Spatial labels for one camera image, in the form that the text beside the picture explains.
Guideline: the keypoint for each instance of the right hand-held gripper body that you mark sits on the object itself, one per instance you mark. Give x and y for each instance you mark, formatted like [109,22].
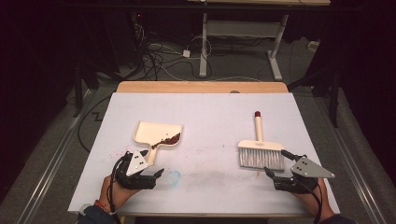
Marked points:
[306,174]

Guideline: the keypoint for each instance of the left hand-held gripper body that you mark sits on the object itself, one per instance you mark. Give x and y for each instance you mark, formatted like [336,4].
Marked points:
[137,174]

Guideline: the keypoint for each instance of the white brush with red tip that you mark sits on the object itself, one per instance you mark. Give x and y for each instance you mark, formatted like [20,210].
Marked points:
[260,152]

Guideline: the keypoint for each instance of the cream plastic dustpan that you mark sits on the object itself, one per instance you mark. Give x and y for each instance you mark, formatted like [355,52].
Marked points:
[155,130]

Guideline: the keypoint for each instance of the pile of red beans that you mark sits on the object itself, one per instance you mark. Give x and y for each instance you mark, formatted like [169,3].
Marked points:
[171,140]

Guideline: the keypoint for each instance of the person's left hand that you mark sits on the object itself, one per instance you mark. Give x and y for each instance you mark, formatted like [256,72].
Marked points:
[120,194]

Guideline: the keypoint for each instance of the person's right hand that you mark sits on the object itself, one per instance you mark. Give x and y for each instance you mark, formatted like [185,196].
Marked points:
[314,200]

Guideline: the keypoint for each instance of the white table sheet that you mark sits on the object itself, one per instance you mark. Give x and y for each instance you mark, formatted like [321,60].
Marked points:
[211,124]

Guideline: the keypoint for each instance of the black metal stand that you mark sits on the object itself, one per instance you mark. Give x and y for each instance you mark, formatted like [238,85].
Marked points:
[81,90]
[330,93]

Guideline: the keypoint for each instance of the wooden table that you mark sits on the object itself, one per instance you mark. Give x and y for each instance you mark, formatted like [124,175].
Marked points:
[202,87]

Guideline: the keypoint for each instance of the white power adapter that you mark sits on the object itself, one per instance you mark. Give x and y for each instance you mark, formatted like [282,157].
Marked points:
[186,53]

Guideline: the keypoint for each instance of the metal floor rail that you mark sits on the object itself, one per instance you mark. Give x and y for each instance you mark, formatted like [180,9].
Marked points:
[355,174]
[53,165]

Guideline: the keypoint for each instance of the white metal desk frame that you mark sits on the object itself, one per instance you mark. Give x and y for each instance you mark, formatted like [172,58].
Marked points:
[243,29]

